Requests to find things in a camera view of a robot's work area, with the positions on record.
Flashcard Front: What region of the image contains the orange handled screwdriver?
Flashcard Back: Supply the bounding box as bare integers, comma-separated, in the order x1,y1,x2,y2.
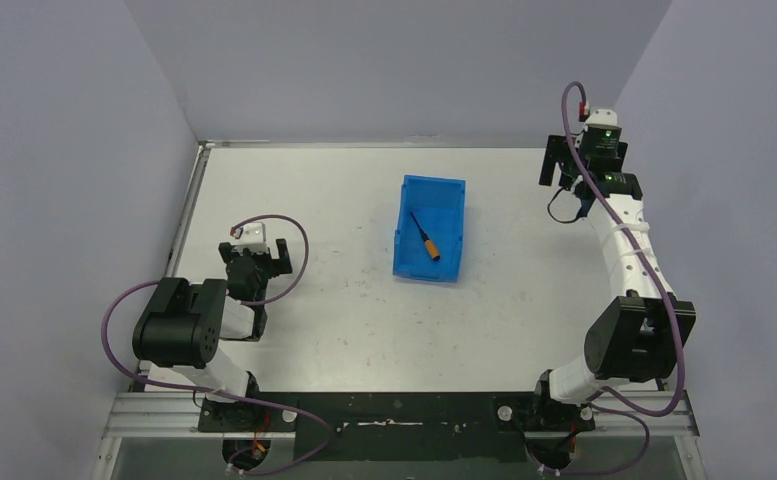
409,211,441,262

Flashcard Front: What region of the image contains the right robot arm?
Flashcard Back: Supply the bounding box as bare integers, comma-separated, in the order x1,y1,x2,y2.
527,126,696,429

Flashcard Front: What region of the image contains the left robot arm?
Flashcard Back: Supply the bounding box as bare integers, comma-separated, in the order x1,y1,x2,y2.
132,238,293,432

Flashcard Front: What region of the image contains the blue plastic bin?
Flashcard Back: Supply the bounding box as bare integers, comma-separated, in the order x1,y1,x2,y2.
393,175,466,283

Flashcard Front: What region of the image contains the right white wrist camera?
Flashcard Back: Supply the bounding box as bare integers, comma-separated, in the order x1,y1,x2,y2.
579,102,620,128

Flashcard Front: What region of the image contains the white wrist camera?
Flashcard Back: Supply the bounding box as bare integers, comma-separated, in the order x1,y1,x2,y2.
230,222,269,254
579,102,620,128

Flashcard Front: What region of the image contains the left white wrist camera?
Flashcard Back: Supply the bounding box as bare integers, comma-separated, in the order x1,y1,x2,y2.
230,222,269,254

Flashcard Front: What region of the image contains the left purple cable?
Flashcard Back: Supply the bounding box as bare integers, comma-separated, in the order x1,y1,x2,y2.
100,213,334,478

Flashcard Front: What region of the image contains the aluminium frame rail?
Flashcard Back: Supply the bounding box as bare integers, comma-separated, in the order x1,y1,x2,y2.
103,390,700,440

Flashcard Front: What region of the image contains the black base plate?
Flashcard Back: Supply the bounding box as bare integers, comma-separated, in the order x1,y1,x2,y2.
197,392,595,462

